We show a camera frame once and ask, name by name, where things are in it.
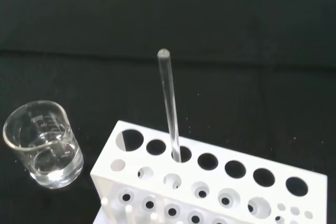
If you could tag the white test tube rack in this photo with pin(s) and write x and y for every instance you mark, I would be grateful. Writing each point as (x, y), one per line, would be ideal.
(189, 172)

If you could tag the clear glass beaker with water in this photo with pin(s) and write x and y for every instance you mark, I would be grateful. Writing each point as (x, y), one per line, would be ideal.
(52, 174)

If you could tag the black bench cloth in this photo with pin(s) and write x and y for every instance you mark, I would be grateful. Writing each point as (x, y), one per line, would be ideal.
(236, 51)

